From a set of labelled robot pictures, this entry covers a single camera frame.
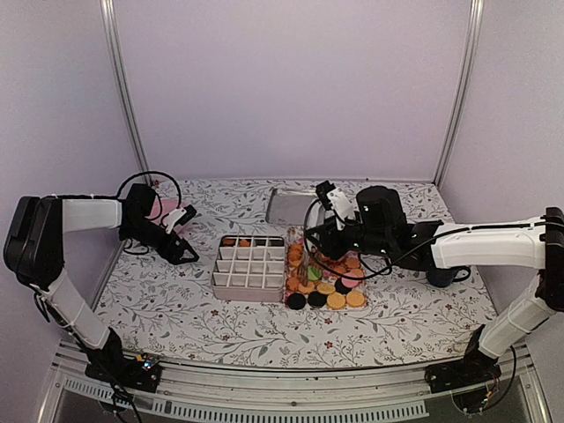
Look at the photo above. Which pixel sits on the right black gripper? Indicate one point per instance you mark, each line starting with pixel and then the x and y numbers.
pixel 329 246

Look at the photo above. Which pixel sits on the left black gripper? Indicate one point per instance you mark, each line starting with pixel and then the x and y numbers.
pixel 174 256

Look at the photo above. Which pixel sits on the green round cookie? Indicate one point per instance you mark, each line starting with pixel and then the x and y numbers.
pixel 314 273

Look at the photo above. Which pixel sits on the metal serving tongs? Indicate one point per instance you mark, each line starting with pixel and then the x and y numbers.
pixel 313 217

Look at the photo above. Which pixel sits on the pink divided cookie tin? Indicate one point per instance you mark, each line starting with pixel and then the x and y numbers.
pixel 253 270

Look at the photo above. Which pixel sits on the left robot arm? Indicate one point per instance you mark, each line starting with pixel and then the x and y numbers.
pixel 35 252

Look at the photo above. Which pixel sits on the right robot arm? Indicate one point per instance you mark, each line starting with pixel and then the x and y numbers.
pixel 375 224

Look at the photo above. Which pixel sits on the silver metal tray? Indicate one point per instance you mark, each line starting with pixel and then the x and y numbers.
pixel 287 207

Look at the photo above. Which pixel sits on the pink plate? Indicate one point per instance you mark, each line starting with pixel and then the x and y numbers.
pixel 161 207

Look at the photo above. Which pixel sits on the floral cookie tray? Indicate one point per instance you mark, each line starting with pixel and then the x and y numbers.
pixel 333 271

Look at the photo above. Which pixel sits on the pink round cookie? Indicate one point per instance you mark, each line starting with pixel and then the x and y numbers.
pixel 350 280

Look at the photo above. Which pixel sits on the floral tablecloth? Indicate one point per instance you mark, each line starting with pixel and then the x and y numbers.
pixel 171 310

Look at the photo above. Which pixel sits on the black sandwich cookie right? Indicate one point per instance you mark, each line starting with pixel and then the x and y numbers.
pixel 317 300

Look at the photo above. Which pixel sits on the black sandwich cookie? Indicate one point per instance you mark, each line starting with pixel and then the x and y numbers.
pixel 317 300
pixel 296 301

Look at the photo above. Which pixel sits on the yellow round biscuit left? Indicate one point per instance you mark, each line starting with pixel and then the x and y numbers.
pixel 336 301

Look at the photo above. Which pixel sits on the yellow round biscuit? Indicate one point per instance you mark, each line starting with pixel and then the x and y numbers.
pixel 336 301
pixel 355 299

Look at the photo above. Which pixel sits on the black sandwich cookie left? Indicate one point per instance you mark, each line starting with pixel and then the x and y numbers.
pixel 296 301

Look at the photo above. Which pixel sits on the yellow round biscuit right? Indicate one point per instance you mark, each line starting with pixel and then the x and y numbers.
pixel 355 299

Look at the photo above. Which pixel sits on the dark blue mug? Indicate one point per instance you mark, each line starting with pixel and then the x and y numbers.
pixel 445 277

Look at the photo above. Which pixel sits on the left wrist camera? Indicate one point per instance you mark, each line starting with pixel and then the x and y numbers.
pixel 178 217

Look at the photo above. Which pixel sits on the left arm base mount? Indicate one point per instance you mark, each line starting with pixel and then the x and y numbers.
pixel 124 372

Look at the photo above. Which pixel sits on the front aluminium rail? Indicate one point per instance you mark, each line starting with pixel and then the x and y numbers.
pixel 195 391

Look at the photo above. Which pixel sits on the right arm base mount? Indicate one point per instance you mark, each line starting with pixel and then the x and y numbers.
pixel 470 370

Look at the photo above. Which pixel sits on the left aluminium frame post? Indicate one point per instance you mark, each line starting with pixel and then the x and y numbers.
pixel 109 22

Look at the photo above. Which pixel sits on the aluminium frame post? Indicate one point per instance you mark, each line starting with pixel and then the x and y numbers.
pixel 109 22
pixel 471 45

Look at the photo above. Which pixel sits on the right aluminium frame post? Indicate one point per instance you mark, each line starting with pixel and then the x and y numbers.
pixel 471 45

